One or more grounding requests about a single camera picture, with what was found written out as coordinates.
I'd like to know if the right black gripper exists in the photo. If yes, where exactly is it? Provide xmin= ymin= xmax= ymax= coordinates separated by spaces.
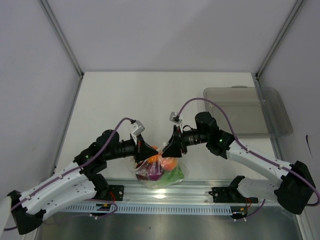
xmin=162 ymin=125 xmax=209 ymax=159

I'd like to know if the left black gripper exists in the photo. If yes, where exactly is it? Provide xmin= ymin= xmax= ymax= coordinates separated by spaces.
xmin=104 ymin=133 xmax=158 ymax=164

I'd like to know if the orange fruit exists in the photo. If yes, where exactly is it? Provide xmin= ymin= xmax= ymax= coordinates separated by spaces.
xmin=147 ymin=145 xmax=161 ymax=164

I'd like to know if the peach fruit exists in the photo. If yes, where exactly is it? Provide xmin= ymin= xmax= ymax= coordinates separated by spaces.
xmin=160 ymin=157 xmax=178 ymax=172

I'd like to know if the purple red onion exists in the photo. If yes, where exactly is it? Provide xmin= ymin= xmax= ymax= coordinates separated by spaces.
xmin=146 ymin=162 xmax=164 ymax=181

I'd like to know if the clear zip top bag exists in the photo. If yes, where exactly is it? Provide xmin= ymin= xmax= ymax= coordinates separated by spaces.
xmin=128 ymin=145 xmax=188 ymax=189

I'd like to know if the green lettuce leaf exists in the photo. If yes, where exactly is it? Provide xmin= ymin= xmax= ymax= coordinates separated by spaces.
xmin=159 ymin=165 xmax=185 ymax=185

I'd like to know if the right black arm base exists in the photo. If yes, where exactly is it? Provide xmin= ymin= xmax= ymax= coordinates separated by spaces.
xmin=208 ymin=187 xmax=259 ymax=204

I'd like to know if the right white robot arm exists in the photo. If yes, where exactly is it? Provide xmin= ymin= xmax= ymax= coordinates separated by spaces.
xmin=162 ymin=111 xmax=316 ymax=215

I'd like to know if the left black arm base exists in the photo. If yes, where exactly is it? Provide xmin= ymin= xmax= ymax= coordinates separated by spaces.
xmin=93 ymin=185 xmax=125 ymax=202

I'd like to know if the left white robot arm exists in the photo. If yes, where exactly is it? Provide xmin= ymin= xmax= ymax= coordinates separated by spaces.
xmin=8 ymin=129 xmax=158 ymax=235

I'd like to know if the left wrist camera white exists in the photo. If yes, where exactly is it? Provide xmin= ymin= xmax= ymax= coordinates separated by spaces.
xmin=128 ymin=120 xmax=145 ymax=144

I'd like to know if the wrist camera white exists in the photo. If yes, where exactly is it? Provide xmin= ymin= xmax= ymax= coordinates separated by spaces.
xmin=128 ymin=120 xmax=145 ymax=144
xmin=169 ymin=111 xmax=183 ymax=128

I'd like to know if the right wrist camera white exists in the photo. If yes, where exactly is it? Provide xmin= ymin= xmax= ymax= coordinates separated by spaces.
xmin=169 ymin=111 xmax=183 ymax=128

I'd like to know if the aluminium mounting rail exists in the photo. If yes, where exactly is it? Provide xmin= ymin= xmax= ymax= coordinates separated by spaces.
xmin=106 ymin=178 xmax=231 ymax=205

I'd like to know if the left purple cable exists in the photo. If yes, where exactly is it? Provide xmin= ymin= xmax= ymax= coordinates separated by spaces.
xmin=3 ymin=116 xmax=137 ymax=231

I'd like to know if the grey slotted cable duct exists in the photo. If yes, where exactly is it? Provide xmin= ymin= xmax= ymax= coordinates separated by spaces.
xmin=62 ymin=202 xmax=233 ymax=216

